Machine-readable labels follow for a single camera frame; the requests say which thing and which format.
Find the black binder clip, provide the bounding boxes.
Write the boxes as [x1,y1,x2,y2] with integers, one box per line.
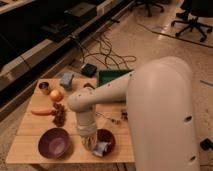
[121,110,128,120]

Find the green plastic tray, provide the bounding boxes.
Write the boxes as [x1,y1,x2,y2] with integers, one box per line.
[97,70,132,87]

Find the black office chair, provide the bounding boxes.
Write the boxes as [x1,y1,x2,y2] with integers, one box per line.
[171,0,213,42]
[130,0,164,17]

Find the black box on shelf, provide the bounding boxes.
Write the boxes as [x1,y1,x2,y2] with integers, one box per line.
[64,2,97,25]

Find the purple bowl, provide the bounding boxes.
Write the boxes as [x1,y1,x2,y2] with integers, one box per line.
[38,128,71,159]

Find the black remote control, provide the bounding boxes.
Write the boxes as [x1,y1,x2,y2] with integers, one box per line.
[83,83,95,89]

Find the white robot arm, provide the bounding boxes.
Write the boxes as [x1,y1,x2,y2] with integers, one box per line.
[68,57,200,171]

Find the orange carrot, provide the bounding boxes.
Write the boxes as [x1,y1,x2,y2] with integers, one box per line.
[31,109,53,116]

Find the small metal can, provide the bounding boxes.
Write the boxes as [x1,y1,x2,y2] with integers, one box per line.
[39,82,50,95]

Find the orange apple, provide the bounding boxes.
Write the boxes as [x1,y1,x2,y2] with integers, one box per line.
[49,89,63,102]

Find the blue-grey towel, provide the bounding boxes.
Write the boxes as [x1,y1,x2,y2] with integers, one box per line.
[92,142,111,157]

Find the red-brown bowl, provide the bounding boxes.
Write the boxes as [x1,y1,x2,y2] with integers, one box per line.
[97,129,116,157]

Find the black object on floor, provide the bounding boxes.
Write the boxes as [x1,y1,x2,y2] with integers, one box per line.
[200,138,213,151]

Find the black power adapter box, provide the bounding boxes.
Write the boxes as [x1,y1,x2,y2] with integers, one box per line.
[81,63,97,77]

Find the black floor cables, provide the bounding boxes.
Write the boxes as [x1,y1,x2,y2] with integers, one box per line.
[69,31,138,71]

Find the blue sponge block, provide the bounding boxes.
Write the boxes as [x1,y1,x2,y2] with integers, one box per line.
[59,73,74,91]

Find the metal spoon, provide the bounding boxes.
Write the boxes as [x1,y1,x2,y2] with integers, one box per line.
[96,112,121,125]

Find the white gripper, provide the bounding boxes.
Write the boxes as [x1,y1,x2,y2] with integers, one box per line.
[77,123,97,151]

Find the bunch of dark grapes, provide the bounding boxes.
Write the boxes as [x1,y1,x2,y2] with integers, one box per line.
[53,103,66,127]

